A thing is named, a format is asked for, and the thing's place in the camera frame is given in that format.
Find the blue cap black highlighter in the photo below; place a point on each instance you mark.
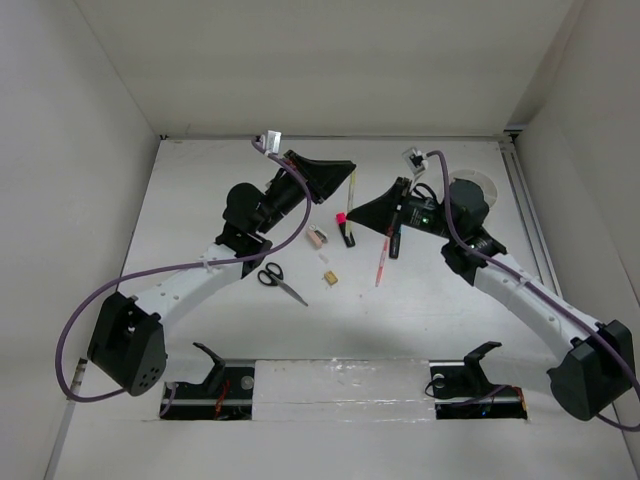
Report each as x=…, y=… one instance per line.
x=395, y=242

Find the black handled scissors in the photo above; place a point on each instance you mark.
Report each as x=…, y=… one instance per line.
x=272, y=275

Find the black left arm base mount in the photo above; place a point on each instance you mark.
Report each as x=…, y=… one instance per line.
x=204, y=386

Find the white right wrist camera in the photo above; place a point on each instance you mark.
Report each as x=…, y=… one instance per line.
x=415, y=160

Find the yellow pen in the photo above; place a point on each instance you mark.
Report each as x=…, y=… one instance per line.
x=350, y=202

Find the red pink pen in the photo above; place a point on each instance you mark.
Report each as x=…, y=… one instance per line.
x=382, y=260

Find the pink cap black highlighter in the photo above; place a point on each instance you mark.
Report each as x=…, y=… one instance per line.
x=345, y=230

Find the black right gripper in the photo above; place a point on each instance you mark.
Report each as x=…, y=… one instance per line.
x=380, y=211

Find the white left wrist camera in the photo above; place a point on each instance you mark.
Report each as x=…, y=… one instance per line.
x=269, y=142

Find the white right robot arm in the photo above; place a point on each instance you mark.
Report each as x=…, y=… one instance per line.
x=594, y=362

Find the yellow eraser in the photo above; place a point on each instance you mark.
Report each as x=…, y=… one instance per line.
x=330, y=278

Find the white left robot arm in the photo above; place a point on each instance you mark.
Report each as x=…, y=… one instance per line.
x=128, y=343

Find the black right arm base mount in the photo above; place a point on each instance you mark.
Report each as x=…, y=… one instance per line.
x=461, y=390

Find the white round divided container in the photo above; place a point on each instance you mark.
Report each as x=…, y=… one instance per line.
x=484, y=182

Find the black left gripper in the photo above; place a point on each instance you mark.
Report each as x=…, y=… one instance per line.
x=324, y=177

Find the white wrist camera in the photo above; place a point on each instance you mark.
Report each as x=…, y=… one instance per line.
x=415, y=160
x=269, y=142

